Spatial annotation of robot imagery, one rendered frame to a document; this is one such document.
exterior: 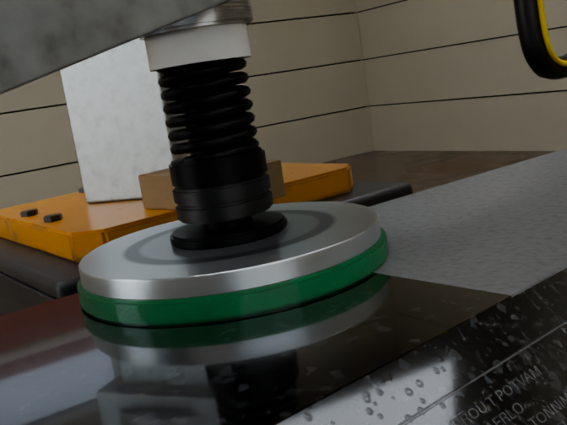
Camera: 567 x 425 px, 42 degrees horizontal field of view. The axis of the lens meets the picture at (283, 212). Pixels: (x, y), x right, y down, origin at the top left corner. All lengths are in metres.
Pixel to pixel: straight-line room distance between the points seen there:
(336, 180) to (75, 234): 0.42
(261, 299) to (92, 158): 0.84
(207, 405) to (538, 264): 0.23
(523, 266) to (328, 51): 7.44
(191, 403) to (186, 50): 0.24
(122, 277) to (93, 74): 0.78
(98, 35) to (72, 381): 0.17
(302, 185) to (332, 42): 6.80
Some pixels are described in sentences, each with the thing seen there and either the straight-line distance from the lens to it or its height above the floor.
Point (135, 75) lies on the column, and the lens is 1.17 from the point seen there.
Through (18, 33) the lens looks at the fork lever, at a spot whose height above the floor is 0.97.
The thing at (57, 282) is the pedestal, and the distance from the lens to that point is 0.92.
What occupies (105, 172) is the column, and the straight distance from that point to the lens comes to 1.22.
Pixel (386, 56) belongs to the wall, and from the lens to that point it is 7.85.
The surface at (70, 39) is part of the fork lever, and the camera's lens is 0.38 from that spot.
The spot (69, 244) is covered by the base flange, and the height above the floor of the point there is 0.77.
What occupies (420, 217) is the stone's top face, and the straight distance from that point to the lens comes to 0.62.
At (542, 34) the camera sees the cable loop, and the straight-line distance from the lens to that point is 0.99.
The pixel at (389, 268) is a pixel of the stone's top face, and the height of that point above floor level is 0.81.
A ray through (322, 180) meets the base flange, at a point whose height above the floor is 0.77.
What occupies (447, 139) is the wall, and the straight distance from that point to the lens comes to 7.35.
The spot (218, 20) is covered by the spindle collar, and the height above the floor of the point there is 0.98.
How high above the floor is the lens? 0.94
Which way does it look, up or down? 10 degrees down
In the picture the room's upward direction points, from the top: 9 degrees counter-clockwise
